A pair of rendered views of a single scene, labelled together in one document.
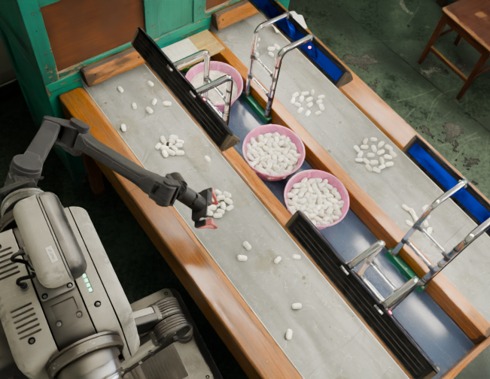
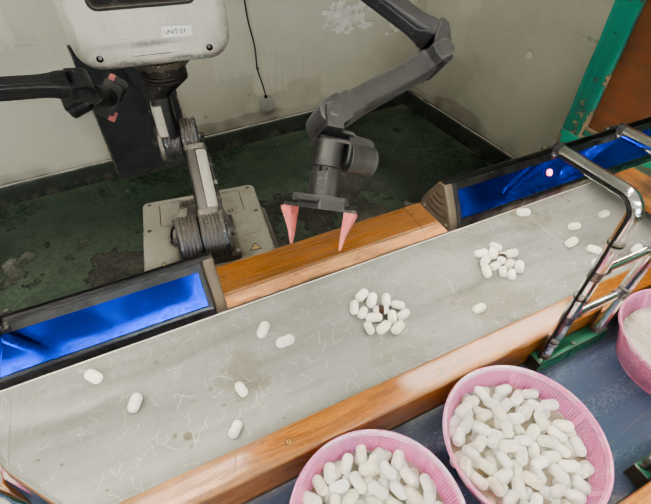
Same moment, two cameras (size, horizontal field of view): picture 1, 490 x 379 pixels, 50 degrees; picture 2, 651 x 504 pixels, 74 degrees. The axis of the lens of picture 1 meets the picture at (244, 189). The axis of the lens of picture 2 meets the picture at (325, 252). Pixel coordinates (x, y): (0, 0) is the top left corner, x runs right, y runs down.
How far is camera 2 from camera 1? 1.63 m
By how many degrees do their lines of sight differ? 62
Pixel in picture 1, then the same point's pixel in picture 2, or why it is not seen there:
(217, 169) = (457, 323)
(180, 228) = (334, 252)
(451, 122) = not seen: outside the picture
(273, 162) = (491, 437)
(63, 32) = (640, 71)
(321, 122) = not seen: outside the picture
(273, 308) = (154, 365)
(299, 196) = (392, 481)
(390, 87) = not seen: outside the picture
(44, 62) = (586, 91)
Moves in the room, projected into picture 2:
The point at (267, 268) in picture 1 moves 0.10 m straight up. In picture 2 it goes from (233, 370) to (224, 341)
